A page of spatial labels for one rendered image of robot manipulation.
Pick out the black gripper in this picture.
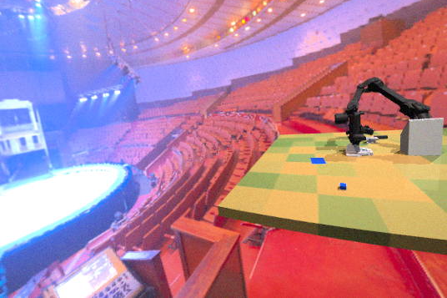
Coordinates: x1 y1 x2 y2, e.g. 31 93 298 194
346 124 366 146

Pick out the blue flat rectangular plate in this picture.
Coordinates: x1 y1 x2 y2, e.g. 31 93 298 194
311 158 326 164

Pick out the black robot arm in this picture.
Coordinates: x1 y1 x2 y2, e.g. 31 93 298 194
334 77 432 135

